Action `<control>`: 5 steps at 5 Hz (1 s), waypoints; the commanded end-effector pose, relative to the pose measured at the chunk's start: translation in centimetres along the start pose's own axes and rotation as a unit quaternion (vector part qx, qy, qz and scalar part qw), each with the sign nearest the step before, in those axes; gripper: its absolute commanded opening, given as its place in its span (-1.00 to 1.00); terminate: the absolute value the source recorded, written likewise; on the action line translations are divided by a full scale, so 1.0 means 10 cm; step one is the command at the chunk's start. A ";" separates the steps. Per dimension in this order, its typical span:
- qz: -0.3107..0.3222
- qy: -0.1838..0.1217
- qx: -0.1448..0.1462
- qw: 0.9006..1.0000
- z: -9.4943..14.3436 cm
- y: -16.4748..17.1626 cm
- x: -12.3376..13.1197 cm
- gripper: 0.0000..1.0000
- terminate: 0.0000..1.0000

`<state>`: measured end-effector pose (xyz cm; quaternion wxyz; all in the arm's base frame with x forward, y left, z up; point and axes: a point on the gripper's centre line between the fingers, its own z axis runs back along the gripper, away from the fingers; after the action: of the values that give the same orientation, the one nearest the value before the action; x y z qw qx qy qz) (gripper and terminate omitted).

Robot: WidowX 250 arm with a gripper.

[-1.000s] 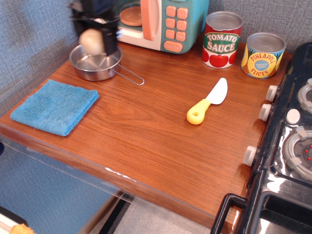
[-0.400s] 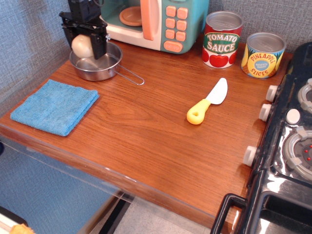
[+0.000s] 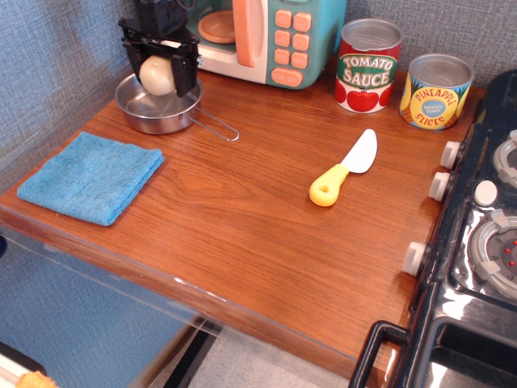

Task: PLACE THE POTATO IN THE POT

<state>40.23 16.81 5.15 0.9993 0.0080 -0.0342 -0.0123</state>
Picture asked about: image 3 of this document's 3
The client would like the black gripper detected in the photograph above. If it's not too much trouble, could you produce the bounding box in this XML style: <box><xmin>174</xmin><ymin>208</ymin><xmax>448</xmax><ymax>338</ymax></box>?
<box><xmin>118</xmin><ymin>1</ymin><xmax>200</xmax><ymax>97</ymax></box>

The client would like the pale toy potato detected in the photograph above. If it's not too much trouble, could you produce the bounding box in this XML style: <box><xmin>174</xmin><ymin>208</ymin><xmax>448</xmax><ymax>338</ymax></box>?
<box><xmin>139</xmin><ymin>56</ymin><xmax>176</xmax><ymax>96</ymax></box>

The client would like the small steel pot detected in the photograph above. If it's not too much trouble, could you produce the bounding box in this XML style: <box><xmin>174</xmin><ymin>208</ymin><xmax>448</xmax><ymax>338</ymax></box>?
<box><xmin>115</xmin><ymin>74</ymin><xmax>240</xmax><ymax>141</ymax></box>

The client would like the teal toy microwave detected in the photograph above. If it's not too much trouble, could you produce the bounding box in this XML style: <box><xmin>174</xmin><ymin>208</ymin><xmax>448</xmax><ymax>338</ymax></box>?
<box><xmin>187</xmin><ymin>1</ymin><xmax>347</xmax><ymax>90</ymax></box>

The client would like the blue folded cloth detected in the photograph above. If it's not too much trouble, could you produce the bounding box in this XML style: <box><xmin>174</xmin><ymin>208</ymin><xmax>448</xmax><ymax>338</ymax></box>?
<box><xmin>17</xmin><ymin>132</ymin><xmax>165</xmax><ymax>226</ymax></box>

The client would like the tomato sauce can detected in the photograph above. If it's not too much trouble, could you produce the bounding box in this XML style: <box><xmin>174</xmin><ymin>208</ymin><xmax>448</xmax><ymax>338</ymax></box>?
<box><xmin>334</xmin><ymin>19</ymin><xmax>403</xmax><ymax>113</ymax></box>

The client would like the pineapple slices can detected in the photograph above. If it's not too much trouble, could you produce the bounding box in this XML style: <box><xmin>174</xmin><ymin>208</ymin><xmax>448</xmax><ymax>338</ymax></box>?
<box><xmin>399</xmin><ymin>53</ymin><xmax>474</xmax><ymax>130</ymax></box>

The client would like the white upper stove knob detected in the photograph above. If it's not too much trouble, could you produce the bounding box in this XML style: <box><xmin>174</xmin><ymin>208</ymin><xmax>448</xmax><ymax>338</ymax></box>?
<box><xmin>440</xmin><ymin>141</ymin><xmax>461</xmax><ymax>170</ymax></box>

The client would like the white stove knob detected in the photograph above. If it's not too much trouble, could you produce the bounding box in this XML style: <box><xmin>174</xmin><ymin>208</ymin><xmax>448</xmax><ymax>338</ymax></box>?
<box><xmin>440</xmin><ymin>141</ymin><xmax>461</xmax><ymax>170</ymax></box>
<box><xmin>402</xmin><ymin>242</ymin><xmax>427</xmax><ymax>276</ymax></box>
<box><xmin>428</xmin><ymin>172</ymin><xmax>450</xmax><ymax>202</ymax></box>

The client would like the white middle stove knob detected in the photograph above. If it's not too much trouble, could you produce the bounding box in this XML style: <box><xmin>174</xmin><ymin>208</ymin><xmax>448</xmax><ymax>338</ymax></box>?
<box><xmin>428</xmin><ymin>172</ymin><xmax>450</xmax><ymax>202</ymax></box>

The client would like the white lower stove knob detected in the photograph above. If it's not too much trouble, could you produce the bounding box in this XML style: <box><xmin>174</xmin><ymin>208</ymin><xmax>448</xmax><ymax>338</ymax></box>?
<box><xmin>402</xmin><ymin>242</ymin><xmax>427</xmax><ymax>276</ymax></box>

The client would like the orange object at corner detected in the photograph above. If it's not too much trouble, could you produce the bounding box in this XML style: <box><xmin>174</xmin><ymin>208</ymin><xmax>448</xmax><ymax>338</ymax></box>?
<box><xmin>15</xmin><ymin>371</ymin><xmax>57</xmax><ymax>388</ymax></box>

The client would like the black toy stove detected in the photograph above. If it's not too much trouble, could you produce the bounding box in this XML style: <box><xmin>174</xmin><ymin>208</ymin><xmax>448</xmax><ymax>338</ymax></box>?
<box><xmin>349</xmin><ymin>69</ymin><xmax>517</xmax><ymax>388</ymax></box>

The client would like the yellow handled toy knife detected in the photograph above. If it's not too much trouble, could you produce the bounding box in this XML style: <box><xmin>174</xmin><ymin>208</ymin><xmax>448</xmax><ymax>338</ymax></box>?
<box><xmin>309</xmin><ymin>129</ymin><xmax>378</xmax><ymax>207</ymax></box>

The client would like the black oven door handle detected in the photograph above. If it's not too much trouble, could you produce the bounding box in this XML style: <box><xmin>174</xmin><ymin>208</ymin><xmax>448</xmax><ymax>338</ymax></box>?
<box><xmin>349</xmin><ymin>320</ymin><xmax>410</xmax><ymax>388</ymax></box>

